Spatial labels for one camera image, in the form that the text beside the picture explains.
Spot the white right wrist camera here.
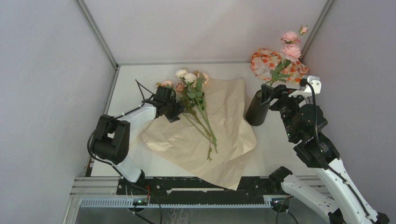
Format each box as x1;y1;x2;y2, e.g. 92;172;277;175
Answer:
289;75;322;98

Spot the orange floral cloth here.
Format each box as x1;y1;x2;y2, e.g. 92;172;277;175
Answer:
250;48;309;84

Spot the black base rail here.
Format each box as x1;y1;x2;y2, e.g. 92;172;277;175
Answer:
116;176;287;206

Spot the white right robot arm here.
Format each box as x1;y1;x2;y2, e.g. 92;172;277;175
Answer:
261;83;390;224

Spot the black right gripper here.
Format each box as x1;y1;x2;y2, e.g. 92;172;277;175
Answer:
259;84;307;140

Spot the pink white flower bouquet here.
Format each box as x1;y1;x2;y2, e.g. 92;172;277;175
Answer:
156;68;218;161

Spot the orange wrapping paper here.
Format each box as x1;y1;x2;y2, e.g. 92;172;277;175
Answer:
142;78;257;190

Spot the dark brown vase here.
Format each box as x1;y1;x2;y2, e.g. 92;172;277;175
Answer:
245;90;270;126

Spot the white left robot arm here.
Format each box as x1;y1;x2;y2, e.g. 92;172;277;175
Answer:
87;86;184;195

